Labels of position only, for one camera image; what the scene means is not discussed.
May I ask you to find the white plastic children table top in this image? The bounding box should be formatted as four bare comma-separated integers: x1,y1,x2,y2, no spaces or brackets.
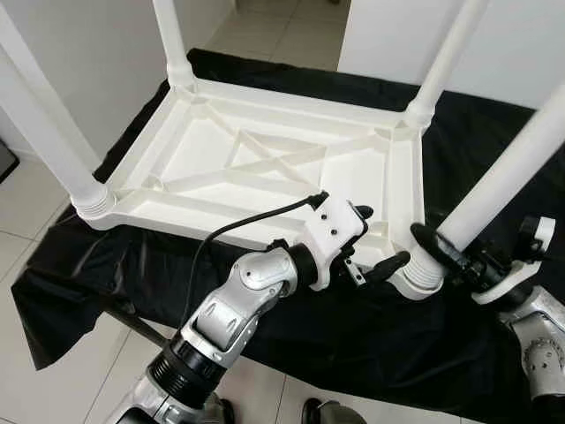
86,78,442,297

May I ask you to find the grey robot foot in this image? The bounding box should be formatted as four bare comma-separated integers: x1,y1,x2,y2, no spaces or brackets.
300,397,367,424
199,393,237,424

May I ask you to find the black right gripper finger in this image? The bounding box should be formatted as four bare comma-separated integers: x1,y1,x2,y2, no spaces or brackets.
411,223,469,284

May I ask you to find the black metal table leg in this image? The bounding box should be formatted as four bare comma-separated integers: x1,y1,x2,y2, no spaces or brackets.
106,300,169,350

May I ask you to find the grey right robot foot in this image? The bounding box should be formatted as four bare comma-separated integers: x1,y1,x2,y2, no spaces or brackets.
300,397,367,424

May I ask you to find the black flat object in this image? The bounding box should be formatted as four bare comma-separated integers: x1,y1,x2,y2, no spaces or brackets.
0,141,19,182

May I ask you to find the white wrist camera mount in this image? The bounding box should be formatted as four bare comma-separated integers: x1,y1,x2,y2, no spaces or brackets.
472,216,557,306
305,196,370,291

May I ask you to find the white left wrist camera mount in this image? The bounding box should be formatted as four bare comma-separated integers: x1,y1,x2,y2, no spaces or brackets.
305,196,370,291

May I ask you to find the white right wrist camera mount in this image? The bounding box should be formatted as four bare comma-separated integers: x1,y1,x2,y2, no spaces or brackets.
472,216,557,306

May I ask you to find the grey left robot foot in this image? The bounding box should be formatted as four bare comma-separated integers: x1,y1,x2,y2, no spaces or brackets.
199,393,237,424

